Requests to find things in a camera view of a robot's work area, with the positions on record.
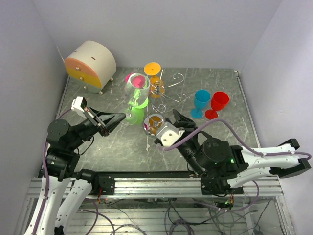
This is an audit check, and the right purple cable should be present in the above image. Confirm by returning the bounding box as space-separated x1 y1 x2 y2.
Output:
156 118 313 216

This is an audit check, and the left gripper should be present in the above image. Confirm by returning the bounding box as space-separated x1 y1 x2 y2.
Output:
67 105 126 150

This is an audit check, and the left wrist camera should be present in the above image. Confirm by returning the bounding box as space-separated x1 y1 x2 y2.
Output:
71 96 87 117

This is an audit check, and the pink plastic wine glass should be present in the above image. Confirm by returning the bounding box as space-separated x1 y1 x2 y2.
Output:
125 73 145 90

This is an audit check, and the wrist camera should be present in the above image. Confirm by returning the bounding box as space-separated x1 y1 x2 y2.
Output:
156 122 185 147
71 96 87 117

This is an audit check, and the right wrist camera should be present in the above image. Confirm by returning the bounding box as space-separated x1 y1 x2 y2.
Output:
156 122 185 147

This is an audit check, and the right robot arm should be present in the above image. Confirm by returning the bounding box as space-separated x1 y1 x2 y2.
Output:
155 110 311 195

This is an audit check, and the floor cable bundle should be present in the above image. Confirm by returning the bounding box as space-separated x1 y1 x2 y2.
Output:
73 195 274 235

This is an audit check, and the purple cable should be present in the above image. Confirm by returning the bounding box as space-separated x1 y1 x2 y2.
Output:
156 118 313 216
31 109 73 235

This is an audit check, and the green plastic wine glass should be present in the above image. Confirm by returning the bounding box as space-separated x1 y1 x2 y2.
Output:
127 89 149 125

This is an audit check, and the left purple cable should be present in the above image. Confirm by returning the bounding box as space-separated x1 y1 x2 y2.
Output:
31 109 73 235

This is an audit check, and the clear wine glass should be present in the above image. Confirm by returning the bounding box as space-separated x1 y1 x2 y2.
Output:
121 73 150 125

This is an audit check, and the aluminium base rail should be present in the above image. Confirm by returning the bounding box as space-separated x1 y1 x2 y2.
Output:
26 174 283 199

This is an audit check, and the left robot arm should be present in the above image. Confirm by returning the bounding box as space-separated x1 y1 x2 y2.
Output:
25 107 126 235

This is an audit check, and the round mini drawer cabinet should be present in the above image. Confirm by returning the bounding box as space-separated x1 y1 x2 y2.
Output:
65 40 117 94

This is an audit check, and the chrome wine glass rack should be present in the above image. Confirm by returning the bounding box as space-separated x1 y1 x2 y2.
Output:
143 70 186 138

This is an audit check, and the red plastic wine glass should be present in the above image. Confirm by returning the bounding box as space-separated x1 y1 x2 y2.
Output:
205 91 229 120

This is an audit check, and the orange plastic wine glass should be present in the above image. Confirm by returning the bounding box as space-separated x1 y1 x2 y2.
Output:
144 62 165 98

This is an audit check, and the blue plastic wine glass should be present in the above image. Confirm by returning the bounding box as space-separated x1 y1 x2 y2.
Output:
190 90 211 119

